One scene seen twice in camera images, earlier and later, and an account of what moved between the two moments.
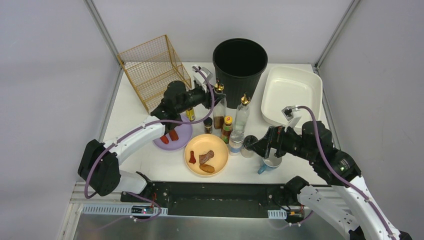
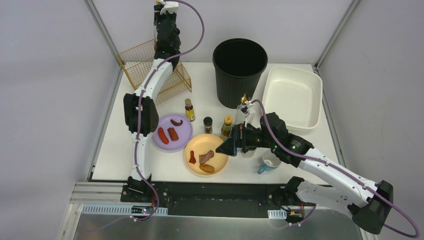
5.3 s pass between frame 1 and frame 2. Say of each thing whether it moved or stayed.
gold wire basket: stayed
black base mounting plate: stayed
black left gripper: moved
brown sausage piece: stayed
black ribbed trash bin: stayed
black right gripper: moved
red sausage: stayed
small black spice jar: stayed
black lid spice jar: moved
